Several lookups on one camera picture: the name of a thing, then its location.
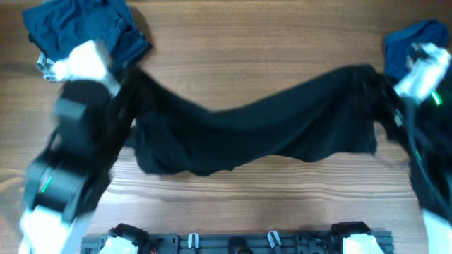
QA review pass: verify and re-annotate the bright blue shirt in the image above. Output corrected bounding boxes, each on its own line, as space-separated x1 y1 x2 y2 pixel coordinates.
383 20 450 80

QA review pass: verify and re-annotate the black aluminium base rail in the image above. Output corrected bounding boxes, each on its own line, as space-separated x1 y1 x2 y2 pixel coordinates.
80 222 395 254

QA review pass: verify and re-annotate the folded dark blue garment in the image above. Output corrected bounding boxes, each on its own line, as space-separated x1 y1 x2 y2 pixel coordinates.
23 0 153 66

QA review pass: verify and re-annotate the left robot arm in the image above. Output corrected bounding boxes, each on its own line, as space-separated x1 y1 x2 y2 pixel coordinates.
18 80 133 253

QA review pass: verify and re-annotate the white patterned folded cloth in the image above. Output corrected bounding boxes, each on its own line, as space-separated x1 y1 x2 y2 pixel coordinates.
36 52 64 82

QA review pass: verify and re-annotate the black polo shirt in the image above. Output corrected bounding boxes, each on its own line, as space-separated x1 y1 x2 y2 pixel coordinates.
119 63 400 177

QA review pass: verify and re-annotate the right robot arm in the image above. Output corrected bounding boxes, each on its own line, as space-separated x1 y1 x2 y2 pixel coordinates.
392 81 451 254

